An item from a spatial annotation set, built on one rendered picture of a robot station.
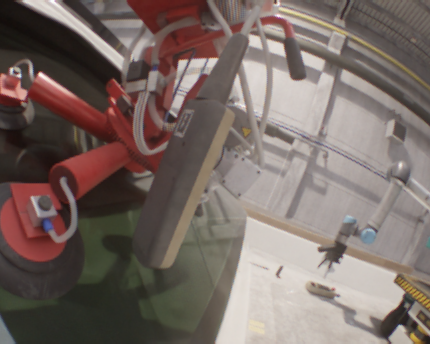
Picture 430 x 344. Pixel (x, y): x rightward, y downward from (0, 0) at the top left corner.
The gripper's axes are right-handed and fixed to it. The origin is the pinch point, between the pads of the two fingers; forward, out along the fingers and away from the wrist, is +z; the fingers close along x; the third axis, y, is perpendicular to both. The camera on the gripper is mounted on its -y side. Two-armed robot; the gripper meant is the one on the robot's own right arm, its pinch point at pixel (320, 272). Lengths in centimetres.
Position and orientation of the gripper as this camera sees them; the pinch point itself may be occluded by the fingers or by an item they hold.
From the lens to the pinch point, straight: 126.5
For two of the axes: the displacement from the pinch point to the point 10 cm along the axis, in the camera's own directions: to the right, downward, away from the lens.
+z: -3.9, 9.2, 0.5
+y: 9.0, 3.9, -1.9
